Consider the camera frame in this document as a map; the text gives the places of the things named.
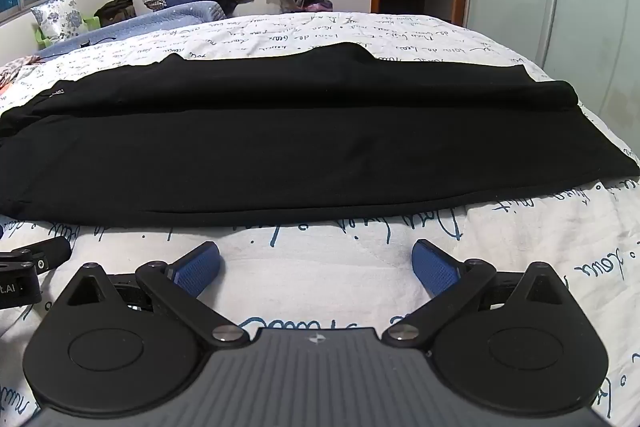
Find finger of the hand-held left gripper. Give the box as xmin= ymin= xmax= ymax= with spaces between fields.
xmin=20 ymin=236 xmax=72 ymax=271

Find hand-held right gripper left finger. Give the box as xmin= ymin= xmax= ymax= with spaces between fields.
xmin=61 ymin=241 xmax=249 ymax=348

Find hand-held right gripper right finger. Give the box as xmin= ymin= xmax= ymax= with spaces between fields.
xmin=381 ymin=238 xmax=569 ymax=349

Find black pants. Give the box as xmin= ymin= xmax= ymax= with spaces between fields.
xmin=0 ymin=41 xmax=640 ymax=229

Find white script-print bed sheet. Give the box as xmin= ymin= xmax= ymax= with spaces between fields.
xmin=0 ymin=11 xmax=640 ymax=427

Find colourful patterned cloth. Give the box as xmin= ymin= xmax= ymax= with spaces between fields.
xmin=0 ymin=54 xmax=42 ymax=104

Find green plastic basket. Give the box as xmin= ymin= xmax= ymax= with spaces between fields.
xmin=34 ymin=14 xmax=102 ymax=48

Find floral pillow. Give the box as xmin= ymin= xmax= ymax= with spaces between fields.
xmin=31 ymin=0 xmax=84 ymax=42

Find dark bag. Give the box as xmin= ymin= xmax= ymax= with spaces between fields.
xmin=93 ymin=0 xmax=136 ymax=28

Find light blue folded blanket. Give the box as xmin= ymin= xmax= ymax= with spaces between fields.
xmin=37 ymin=1 xmax=227 ymax=58

